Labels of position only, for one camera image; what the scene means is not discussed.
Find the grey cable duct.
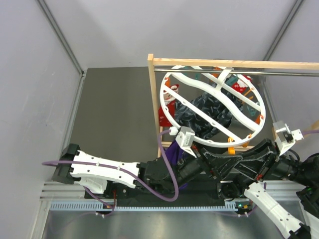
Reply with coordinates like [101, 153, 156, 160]
[50, 201, 249, 212]

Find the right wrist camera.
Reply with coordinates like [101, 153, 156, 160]
[273, 121, 304, 156]

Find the clear plastic bin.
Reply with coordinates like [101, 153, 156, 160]
[159, 69, 285, 150]

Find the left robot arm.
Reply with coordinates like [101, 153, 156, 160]
[49, 141, 216, 202]

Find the dark patterned cloth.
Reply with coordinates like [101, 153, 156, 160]
[174, 92, 233, 140]

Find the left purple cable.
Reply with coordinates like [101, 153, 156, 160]
[41, 129, 179, 207]

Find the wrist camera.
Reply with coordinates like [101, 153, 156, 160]
[169, 126, 196, 157]
[273, 121, 304, 156]

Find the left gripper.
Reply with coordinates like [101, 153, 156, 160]
[166, 138, 242, 193]

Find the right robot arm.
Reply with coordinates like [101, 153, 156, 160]
[214, 139, 319, 239]

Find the wooden rack frame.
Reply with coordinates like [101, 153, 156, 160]
[148, 54, 319, 154]

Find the red snowflake sock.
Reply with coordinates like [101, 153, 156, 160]
[225, 74, 248, 93]

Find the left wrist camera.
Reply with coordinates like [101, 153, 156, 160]
[169, 126, 196, 157]

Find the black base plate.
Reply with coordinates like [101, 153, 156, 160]
[85, 173, 243, 207]

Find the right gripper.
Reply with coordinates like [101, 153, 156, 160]
[233, 136, 314, 185]

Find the red santa sock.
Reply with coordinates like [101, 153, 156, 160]
[158, 83, 180, 127]

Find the purple sock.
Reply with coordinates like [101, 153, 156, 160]
[165, 140, 188, 179]

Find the white round clip hanger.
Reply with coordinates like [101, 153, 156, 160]
[159, 65, 266, 148]

